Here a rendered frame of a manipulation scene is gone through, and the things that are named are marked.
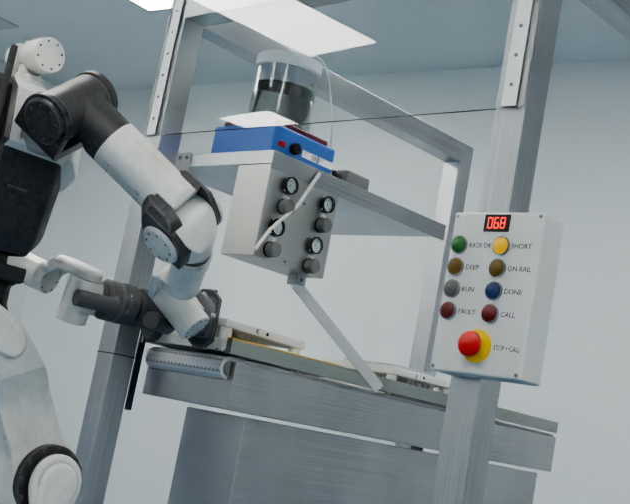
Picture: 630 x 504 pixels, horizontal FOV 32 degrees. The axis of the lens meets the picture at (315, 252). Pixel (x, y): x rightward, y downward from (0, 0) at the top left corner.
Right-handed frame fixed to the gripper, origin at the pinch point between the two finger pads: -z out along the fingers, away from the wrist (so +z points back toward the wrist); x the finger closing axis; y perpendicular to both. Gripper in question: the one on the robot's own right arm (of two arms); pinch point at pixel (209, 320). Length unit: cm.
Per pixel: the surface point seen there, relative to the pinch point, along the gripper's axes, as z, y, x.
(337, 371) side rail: -24.0, 25.0, 4.3
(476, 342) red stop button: 57, 60, 1
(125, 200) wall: -479, -225, -115
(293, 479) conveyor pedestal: -23.8, 19.6, 30.1
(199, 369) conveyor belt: -0.1, 0.0, 10.6
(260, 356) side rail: -2.9, 11.8, 5.4
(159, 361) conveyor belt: -7.1, -11.6, 10.1
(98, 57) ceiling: -424, -242, -196
